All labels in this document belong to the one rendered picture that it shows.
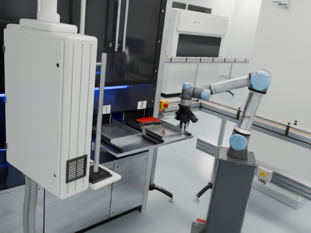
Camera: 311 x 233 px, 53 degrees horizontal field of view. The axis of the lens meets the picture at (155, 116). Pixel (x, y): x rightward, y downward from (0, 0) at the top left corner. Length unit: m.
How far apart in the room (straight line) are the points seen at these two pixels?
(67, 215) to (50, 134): 1.05
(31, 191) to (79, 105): 0.64
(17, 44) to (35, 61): 0.16
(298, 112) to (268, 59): 0.61
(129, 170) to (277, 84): 1.74
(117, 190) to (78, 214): 0.35
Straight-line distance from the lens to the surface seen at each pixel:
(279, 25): 3.43
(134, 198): 2.77
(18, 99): 1.67
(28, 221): 1.96
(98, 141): 1.57
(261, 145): 3.57
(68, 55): 1.34
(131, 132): 2.21
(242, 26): 11.29
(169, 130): 2.34
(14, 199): 2.14
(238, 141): 2.11
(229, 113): 2.98
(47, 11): 1.53
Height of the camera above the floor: 1.65
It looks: 17 degrees down
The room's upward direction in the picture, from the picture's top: 7 degrees clockwise
